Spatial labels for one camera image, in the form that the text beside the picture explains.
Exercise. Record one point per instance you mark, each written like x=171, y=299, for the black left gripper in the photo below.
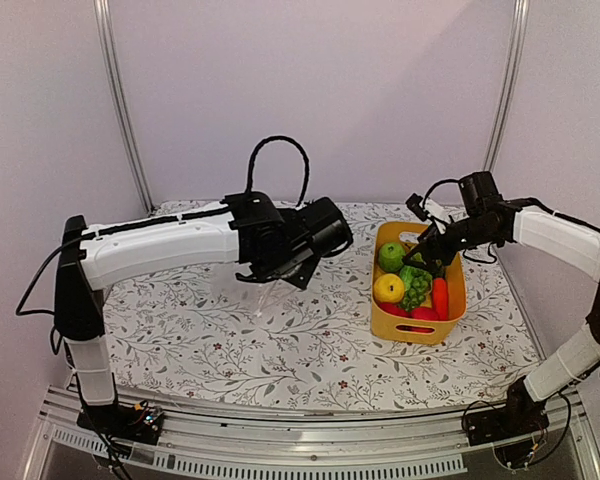
x=303, y=278

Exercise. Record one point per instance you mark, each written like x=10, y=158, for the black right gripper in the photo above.
x=425, y=246

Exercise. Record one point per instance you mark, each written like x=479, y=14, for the green toy apple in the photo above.
x=390, y=257

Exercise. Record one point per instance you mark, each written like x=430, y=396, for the yellow toy lemon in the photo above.
x=388, y=288

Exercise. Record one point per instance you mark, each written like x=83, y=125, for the clear zip top bag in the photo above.
x=255, y=298

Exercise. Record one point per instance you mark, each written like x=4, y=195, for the red toy bell pepper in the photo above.
x=425, y=313

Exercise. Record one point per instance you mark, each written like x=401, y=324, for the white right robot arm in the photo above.
x=565, y=252

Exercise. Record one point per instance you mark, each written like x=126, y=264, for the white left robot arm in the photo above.
x=95, y=257

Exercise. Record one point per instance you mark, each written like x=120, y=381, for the green toy grape bunch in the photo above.
x=417, y=284

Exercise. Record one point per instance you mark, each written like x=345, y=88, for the orange toy carrot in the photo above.
x=440, y=298

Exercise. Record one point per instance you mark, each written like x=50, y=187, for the yellow plastic basket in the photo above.
x=397, y=328

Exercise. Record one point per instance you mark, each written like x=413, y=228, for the floral patterned table mat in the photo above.
x=313, y=349

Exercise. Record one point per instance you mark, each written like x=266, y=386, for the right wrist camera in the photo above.
x=415, y=204

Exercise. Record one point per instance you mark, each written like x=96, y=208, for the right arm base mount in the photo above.
x=520, y=415

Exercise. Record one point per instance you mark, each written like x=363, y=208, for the aluminium front rail base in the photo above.
x=209, y=440

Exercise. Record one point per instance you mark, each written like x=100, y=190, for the left aluminium corner post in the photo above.
x=120, y=105

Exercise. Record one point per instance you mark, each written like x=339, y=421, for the aluminium corner post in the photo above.
x=511, y=71
x=120, y=105

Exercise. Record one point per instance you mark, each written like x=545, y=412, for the right aluminium corner post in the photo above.
x=511, y=71

